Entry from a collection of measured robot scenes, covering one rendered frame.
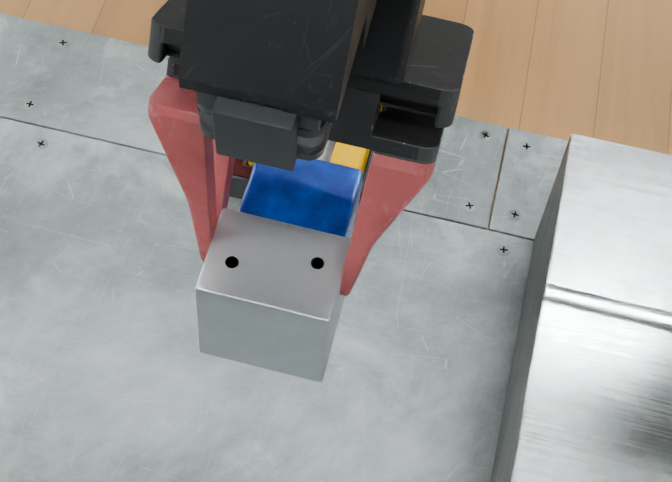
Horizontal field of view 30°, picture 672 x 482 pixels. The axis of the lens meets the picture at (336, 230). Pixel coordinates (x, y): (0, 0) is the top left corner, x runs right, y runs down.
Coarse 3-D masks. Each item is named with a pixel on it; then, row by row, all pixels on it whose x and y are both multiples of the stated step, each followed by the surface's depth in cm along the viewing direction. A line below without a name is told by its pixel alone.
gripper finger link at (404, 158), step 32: (352, 96) 40; (352, 128) 40; (384, 128) 41; (416, 128) 41; (384, 160) 41; (416, 160) 40; (384, 192) 42; (416, 192) 41; (384, 224) 43; (352, 256) 45
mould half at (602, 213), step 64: (576, 192) 57; (640, 192) 57; (576, 256) 55; (640, 256) 55; (576, 320) 54; (640, 320) 54; (512, 384) 59; (576, 384) 52; (640, 384) 52; (512, 448) 52; (576, 448) 51; (640, 448) 51
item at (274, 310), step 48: (288, 192) 49; (336, 192) 49; (240, 240) 46; (288, 240) 46; (336, 240) 46; (240, 288) 45; (288, 288) 45; (336, 288) 45; (240, 336) 47; (288, 336) 46
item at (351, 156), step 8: (336, 144) 64; (344, 144) 64; (336, 152) 64; (344, 152) 64; (352, 152) 64; (360, 152) 64; (368, 152) 66; (336, 160) 64; (344, 160) 64; (352, 160) 64; (360, 160) 64; (360, 168) 64
